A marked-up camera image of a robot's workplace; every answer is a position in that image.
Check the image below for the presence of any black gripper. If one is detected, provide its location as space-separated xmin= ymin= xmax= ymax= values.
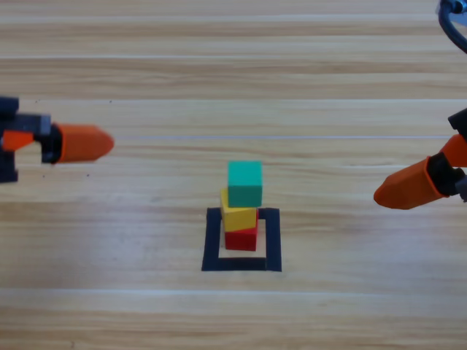
xmin=373 ymin=107 xmax=467 ymax=211
xmin=0 ymin=96 xmax=115 ymax=184

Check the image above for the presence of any green wooden cube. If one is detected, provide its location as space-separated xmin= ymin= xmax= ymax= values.
xmin=227 ymin=160 xmax=264 ymax=208

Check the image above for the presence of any yellow wooden cube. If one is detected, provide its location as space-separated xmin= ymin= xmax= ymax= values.
xmin=220 ymin=187 xmax=259 ymax=233

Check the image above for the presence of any red wooden cube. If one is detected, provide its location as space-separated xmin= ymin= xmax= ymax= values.
xmin=224 ymin=208 xmax=260 ymax=253

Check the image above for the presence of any black tape square outline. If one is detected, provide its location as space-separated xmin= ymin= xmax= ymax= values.
xmin=201 ymin=207 xmax=282 ymax=273

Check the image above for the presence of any black camera cable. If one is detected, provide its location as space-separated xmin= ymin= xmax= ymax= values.
xmin=436 ymin=0 xmax=467 ymax=55

